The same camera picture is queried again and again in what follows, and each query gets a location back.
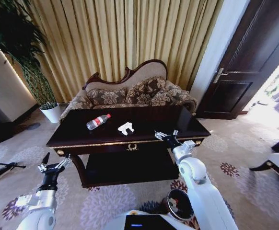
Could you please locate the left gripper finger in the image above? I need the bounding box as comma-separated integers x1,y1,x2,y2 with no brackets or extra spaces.
37,152,51,173
57,154,72,170

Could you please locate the shiny black round trash bin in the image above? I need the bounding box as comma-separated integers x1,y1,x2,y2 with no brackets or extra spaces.
166,188,195,220

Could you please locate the dark wooden table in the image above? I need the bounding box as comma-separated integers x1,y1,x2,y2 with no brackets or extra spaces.
46,105,212,189

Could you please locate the crumpled white paper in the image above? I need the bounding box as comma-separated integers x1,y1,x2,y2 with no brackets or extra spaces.
117,121,135,136

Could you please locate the small floral brown cushion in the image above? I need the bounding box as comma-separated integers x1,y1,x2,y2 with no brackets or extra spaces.
150,91,179,107

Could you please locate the grey round floor socket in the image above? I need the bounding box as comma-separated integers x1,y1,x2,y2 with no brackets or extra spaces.
25,122,42,131

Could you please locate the black folded tripod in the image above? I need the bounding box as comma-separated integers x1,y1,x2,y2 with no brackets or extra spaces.
0,161,27,184

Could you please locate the large floral brown cushion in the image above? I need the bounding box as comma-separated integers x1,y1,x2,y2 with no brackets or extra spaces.
126,78,167,105

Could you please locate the white plant pot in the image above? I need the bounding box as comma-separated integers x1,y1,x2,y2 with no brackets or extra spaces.
39,102,62,124

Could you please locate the clear bottle with red cap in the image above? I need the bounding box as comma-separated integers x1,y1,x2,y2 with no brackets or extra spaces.
86,114,112,131

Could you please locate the beige carved wooden sofa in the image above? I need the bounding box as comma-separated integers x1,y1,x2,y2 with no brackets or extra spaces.
59,59,199,121

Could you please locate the wide floral brown cushion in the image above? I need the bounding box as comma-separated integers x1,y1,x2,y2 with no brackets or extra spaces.
86,88,128,106

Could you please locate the tall green plant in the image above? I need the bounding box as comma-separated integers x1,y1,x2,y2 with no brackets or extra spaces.
0,0,58,109

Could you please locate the dark wooden door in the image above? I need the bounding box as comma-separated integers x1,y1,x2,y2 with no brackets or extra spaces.
195,0,279,120

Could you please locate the yellow pleated curtain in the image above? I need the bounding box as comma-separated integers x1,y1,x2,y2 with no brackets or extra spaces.
25,0,224,104

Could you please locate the brass door handle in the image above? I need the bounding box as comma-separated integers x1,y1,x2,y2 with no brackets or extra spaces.
212,68,229,84

